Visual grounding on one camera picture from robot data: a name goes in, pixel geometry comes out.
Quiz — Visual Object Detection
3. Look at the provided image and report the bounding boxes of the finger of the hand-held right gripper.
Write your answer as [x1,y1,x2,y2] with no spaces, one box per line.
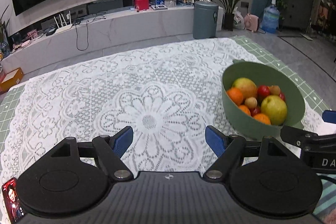
[322,110,336,125]
[280,126,336,151]

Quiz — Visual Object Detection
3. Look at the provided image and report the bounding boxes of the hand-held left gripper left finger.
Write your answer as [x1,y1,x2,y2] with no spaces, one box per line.
[50,126,134,182]

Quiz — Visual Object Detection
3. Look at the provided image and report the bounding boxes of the white lace tablecloth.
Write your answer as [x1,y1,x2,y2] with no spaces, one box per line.
[0,37,324,216]

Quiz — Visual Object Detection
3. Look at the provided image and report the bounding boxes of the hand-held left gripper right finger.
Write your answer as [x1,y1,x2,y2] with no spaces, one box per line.
[203,125,292,182]

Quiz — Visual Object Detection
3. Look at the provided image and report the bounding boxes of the teal striped cloth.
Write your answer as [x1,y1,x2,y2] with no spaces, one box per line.
[314,173,336,224]

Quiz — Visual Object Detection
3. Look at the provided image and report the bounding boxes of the tall potted leaf plant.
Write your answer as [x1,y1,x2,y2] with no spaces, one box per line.
[207,0,252,30]

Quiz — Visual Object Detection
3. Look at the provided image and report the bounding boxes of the black power cable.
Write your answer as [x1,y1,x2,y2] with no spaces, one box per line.
[75,13,105,51]

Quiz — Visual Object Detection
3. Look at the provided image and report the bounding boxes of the leaf plant in glass vase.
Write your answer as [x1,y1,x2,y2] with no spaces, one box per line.
[0,5,11,56]

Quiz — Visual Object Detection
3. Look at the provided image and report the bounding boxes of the grey round trash can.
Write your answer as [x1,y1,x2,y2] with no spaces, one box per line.
[193,0,219,39]

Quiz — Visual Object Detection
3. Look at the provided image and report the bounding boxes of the black smartphone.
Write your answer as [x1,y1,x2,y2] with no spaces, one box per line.
[1,177,27,224]

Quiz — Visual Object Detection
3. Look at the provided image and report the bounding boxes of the red box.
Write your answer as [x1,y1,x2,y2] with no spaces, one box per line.
[134,0,149,11]

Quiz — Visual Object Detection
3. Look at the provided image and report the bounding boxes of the grey drawer cabinet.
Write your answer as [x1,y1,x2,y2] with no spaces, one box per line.
[282,0,315,31]

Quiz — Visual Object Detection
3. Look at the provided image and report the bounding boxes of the orange cardboard box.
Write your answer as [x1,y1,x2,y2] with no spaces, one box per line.
[0,68,24,93]

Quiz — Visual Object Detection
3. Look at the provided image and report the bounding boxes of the white router with antennas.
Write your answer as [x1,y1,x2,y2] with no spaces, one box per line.
[54,11,72,35]

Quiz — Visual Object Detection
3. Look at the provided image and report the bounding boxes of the white plastic bag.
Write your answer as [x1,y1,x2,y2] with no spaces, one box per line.
[233,10,245,30]

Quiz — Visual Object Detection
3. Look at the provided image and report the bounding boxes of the blue water jug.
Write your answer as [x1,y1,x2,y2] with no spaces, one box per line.
[261,0,280,34]

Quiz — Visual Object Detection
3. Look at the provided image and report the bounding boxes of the pink fan heater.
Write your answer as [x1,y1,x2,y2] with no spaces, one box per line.
[244,14,260,33]

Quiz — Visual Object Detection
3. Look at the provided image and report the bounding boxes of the green colander bowl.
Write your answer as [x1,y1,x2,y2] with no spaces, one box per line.
[221,59,306,141]

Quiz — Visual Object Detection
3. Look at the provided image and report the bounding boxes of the orange mandarin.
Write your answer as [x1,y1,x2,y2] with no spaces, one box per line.
[226,88,244,106]
[238,105,252,116]
[252,113,271,125]

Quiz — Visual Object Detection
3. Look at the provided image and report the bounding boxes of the white television console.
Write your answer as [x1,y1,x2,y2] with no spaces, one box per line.
[0,4,196,75]

